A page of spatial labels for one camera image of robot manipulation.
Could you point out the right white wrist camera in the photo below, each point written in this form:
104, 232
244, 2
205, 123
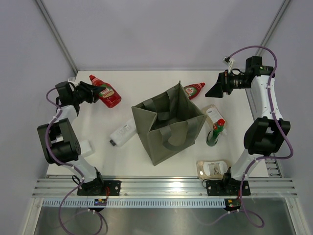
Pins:
229, 61

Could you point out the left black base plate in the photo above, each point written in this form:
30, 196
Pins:
107, 187

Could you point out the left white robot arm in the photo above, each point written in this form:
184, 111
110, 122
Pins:
59, 142

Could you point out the red dish soap bottle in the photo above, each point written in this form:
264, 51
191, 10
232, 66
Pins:
109, 96
193, 90

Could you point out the left aluminium frame post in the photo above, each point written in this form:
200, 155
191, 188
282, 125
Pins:
56, 35

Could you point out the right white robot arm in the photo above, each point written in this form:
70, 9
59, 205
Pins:
263, 138

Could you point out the olive green canvas bag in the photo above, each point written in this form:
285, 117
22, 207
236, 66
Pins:
167, 123

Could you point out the right aluminium frame post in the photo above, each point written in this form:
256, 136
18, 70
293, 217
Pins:
275, 22

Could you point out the aluminium frame post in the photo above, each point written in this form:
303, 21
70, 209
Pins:
56, 35
275, 22

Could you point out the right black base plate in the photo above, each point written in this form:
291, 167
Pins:
220, 188

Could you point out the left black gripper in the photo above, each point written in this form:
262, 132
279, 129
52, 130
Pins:
90, 89

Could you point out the green bottle red cap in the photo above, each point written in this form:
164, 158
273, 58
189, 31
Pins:
212, 137

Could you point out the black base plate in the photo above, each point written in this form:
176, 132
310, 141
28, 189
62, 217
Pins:
220, 188
107, 187

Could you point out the aluminium front rail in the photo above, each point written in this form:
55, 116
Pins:
167, 187

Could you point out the white slotted cable duct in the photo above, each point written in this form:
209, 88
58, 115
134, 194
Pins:
136, 203

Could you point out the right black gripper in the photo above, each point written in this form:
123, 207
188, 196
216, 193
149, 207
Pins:
222, 85

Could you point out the clear beige refill pouch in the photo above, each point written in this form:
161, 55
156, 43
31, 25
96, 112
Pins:
213, 115
212, 170

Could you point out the white bottle black cap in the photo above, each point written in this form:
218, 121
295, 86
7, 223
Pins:
124, 133

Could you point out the white soap bar box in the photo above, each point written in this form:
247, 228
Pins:
86, 148

